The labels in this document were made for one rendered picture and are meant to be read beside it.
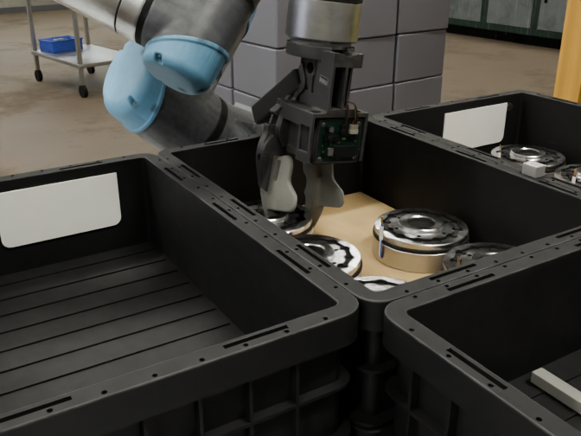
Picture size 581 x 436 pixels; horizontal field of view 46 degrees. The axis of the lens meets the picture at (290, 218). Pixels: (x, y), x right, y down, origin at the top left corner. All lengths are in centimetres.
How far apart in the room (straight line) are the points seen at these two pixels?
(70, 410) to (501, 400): 23
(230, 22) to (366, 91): 290
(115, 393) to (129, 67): 62
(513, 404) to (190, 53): 45
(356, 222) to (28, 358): 41
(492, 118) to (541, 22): 659
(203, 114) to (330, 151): 30
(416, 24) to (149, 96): 294
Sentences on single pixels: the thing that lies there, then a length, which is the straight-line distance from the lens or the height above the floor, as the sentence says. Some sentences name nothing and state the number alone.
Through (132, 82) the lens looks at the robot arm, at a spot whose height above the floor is 97.
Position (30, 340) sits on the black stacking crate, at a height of 83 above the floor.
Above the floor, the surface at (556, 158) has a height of 86.
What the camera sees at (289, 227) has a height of 86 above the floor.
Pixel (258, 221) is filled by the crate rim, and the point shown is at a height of 93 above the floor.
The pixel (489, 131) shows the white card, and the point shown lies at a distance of 108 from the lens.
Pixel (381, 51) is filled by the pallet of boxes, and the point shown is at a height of 57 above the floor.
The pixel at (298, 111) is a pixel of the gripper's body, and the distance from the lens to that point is 70.
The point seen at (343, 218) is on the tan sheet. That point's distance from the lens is 85.
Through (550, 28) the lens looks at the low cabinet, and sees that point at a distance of 760.
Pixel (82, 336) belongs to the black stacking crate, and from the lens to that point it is 64.
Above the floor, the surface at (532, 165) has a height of 94.
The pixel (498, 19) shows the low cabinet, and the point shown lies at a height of 22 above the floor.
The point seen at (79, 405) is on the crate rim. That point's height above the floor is 93.
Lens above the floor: 116
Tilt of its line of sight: 23 degrees down
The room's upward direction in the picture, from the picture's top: straight up
